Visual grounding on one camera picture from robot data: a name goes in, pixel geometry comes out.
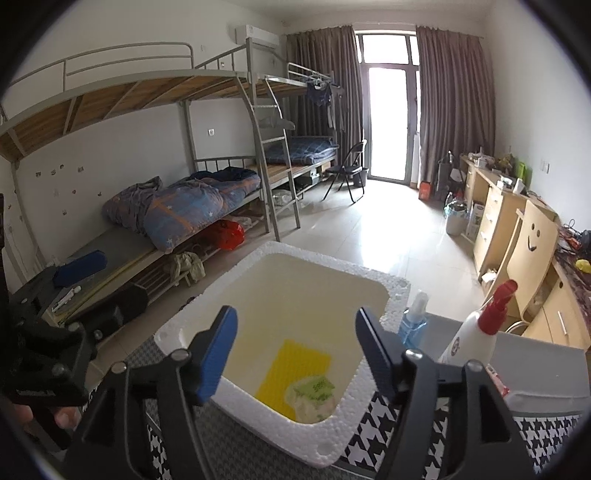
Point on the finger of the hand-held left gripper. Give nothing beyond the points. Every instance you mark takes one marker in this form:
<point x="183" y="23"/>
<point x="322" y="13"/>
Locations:
<point x="78" y="267"/>
<point x="115" y="304"/>

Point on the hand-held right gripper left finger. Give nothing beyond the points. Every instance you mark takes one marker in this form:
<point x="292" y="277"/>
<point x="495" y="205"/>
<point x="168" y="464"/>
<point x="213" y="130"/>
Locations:
<point x="214" y="355"/>

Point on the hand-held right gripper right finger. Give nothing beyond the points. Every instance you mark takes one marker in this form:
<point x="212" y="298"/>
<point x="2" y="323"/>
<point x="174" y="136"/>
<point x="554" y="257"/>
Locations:
<point x="375" y="353"/>

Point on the white foam box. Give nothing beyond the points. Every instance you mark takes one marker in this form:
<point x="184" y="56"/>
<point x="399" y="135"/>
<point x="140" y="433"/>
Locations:
<point x="300" y="286"/>

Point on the person's left hand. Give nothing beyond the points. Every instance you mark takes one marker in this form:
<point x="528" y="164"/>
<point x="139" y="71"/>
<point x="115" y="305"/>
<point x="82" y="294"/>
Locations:
<point x="64" y="417"/>

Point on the yellow sponge cloth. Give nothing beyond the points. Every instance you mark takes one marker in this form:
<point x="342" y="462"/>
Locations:
<point x="286" y="378"/>

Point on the beige cloth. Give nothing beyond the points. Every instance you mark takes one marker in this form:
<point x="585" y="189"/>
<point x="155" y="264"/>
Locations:
<point x="187" y="267"/>

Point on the white cloth with green label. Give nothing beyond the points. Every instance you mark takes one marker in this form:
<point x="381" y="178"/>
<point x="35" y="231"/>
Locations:
<point x="309" y="401"/>

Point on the white spray bottle red nozzle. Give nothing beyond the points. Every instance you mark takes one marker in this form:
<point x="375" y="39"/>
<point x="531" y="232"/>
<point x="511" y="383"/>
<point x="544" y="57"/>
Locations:
<point x="466" y="337"/>

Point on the houndstooth table mat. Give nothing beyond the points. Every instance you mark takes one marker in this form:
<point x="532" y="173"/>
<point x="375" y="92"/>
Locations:
<point x="415" y="443"/>

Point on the blue orange quilt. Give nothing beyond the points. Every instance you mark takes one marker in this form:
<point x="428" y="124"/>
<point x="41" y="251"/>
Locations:
<point x="184" y="207"/>

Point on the red plastic bag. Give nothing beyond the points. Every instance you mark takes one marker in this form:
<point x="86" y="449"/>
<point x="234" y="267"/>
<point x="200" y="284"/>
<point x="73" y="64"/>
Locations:
<point x="226" y="235"/>

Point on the red snack packet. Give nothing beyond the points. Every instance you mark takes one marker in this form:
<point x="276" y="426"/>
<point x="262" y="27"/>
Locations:
<point x="498" y="381"/>

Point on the white bucket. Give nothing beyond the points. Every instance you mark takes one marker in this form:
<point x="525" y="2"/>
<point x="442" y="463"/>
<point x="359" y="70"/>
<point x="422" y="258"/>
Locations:
<point x="457" y="221"/>

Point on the red box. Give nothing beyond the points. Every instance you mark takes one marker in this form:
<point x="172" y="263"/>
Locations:
<point x="425" y="190"/>

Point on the light wooden desk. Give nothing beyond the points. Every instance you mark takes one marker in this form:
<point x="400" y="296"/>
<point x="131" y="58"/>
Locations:
<point x="489" y="217"/>

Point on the grey metal bunk bed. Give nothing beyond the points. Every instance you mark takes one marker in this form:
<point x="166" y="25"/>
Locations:
<point x="295" y="83"/>
<point x="138" y="92"/>

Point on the black folding chair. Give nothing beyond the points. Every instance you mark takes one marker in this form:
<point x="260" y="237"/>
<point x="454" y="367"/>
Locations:
<point x="351" y="168"/>

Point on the wooden chair with smiley face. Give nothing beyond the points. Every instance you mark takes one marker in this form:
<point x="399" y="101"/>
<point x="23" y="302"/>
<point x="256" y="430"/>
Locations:
<point x="531" y="249"/>

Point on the blue plaid quilt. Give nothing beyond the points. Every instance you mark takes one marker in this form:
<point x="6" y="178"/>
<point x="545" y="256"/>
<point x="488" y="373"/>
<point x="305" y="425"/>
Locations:
<point x="304" y="147"/>

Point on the yellow toy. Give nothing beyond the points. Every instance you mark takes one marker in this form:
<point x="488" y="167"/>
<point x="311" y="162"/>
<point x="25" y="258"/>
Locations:
<point x="582" y="265"/>

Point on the green package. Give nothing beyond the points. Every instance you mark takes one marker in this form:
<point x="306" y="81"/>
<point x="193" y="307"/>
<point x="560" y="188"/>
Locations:
<point x="522" y="171"/>

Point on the glass balcony door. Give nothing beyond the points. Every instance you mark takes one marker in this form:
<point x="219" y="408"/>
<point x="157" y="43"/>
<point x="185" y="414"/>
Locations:
<point x="390" y="115"/>

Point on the hanging dark clothes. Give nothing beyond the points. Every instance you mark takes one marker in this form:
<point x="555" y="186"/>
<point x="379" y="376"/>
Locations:
<point x="323" y="99"/>

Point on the brown curtain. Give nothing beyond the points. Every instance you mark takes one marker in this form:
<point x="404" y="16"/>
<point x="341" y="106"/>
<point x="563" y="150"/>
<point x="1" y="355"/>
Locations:
<point x="323" y="83"/>
<point x="455" y="92"/>

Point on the white air conditioner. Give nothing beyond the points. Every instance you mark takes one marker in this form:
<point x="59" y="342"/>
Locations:
<point x="256" y="36"/>

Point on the white wall switch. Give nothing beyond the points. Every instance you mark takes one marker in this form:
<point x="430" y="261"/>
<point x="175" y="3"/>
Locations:
<point x="545" y="165"/>

